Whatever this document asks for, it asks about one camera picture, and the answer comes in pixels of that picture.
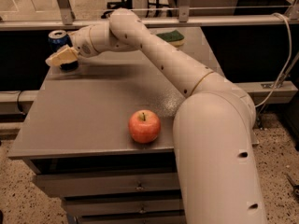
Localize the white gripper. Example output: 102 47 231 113
46 26 93 66

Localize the blue pepsi can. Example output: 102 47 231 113
48 29 79 72

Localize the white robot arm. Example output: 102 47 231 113
46 8 267 224

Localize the green yellow sponge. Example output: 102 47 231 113
156 30 185 47

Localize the metal railing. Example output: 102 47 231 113
0 0 298 31

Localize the red apple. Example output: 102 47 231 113
128 110 161 144

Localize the top grey drawer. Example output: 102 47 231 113
33 169 179 198

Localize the grey drawer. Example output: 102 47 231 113
78 213 187 224
33 169 179 198
63 193 183 217

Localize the middle grey drawer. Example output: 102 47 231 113
63 193 183 217

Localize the bottom grey drawer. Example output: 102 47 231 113
78 213 187 224

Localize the white cable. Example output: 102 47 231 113
254 12 293 109

